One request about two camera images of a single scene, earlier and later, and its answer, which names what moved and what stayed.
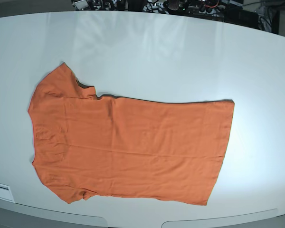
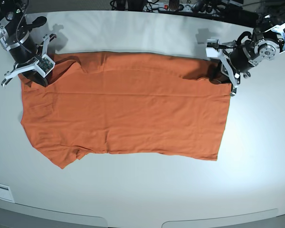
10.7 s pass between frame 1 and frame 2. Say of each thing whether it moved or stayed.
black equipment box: stayed
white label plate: stayed
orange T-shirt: moved
